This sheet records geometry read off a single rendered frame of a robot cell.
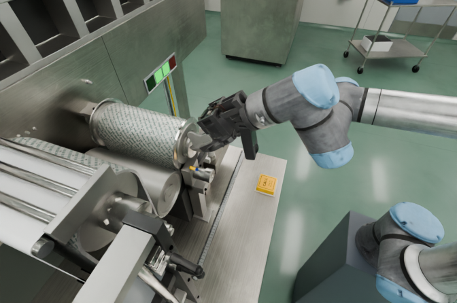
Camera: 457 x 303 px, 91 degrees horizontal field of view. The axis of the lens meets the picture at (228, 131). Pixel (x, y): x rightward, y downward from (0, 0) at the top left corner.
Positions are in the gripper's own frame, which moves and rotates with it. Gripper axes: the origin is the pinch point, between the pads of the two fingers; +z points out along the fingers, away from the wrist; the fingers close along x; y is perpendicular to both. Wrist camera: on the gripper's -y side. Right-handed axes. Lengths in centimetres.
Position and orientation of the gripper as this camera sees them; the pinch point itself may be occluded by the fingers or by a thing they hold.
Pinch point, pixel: (198, 143)
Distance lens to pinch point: 60.2
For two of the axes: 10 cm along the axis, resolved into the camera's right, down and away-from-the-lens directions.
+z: -7.2, 2.7, 6.3
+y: -6.1, -6.9, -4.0
